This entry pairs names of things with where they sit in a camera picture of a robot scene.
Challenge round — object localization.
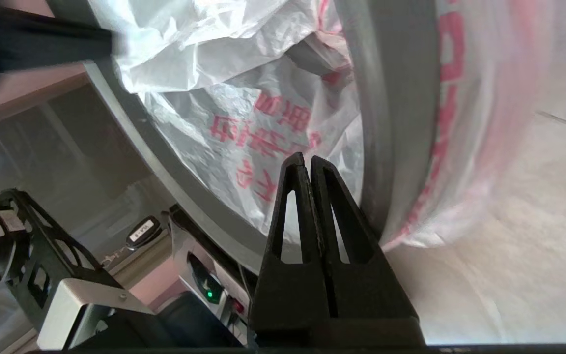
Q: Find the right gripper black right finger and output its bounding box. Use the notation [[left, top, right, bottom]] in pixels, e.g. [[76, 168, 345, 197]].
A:
[[310, 155, 426, 345]]

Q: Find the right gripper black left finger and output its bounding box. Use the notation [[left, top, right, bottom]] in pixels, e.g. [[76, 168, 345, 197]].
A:
[[249, 152, 333, 345]]

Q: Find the fresh white orange-printed bag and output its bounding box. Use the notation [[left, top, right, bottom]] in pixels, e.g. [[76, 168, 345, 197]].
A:
[[86, 0, 559, 249]]

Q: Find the grey bin rim ring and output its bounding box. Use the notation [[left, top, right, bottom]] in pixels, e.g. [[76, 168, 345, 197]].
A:
[[50, 0, 442, 273]]

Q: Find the black robot base chassis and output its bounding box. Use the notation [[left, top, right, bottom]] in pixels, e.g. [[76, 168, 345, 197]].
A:
[[0, 187, 264, 351]]

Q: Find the black key fob white label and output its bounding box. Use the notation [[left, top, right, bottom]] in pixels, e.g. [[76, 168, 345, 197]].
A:
[[126, 215, 162, 250]]

